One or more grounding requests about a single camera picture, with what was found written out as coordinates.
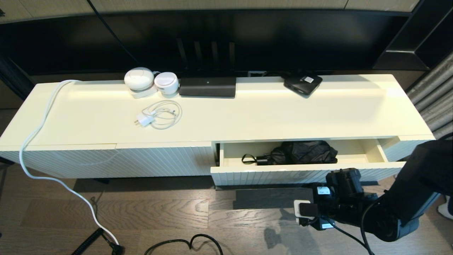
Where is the white fluted drawer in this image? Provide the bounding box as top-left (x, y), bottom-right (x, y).
top-left (211, 138), bottom-right (407, 186)

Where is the black umbrella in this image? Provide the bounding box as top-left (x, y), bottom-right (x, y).
top-left (242, 141), bottom-right (338, 166)

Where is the white tv cabinet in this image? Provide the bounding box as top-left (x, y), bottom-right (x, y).
top-left (0, 74), bottom-right (436, 179)

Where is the small black set-top box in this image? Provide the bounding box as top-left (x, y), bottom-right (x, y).
top-left (283, 74), bottom-right (323, 98)

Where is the black router with antennas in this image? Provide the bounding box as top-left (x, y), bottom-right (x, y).
top-left (176, 38), bottom-right (236, 98)

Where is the black television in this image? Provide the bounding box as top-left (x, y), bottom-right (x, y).
top-left (0, 9), bottom-right (420, 77)

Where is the black shelf unit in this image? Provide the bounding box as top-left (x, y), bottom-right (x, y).
top-left (372, 0), bottom-right (453, 71)

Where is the white charger adapter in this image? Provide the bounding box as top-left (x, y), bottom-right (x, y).
top-left (134, 113), bottom-right (155, 128)

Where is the small white round device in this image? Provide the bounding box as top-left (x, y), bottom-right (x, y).
top-left (154, 72), bottom-right (179, 95)

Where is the black power plug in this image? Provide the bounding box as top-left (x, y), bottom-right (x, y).
top-left (101, 232), bottom-right (125, 255)

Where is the large white round device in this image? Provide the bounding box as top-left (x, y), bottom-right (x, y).
top-left (124, 67), bottom-right (159, 100)

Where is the dark grey curtain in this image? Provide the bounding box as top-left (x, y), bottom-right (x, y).
top-left (0, 53), bottom-right (36, 101)

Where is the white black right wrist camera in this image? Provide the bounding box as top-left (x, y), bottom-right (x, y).
top-left (294, 199), bottom-right (319, 226)

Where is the thin black camera cable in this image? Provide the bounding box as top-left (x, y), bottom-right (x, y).
top-left (326, 221), bottom-right (375, 255)

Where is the black floor cable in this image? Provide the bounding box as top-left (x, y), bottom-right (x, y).
top-left (144, 234), bottom-right (223, 255)

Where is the thin white charging cable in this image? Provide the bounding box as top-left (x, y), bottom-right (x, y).
top-left (142, 100), bottom-right (183, 130)

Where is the black coiled cable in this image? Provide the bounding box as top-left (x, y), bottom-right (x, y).
top-left (72, 228), bottom-right (105, 255)

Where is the thin black wall cable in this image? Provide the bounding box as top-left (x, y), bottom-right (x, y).
top-left (87, 0), bottom-right (140, 66)

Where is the thick white power cord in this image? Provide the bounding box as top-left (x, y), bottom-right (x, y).
top-left (19, 80), bottom-right (119, 247)

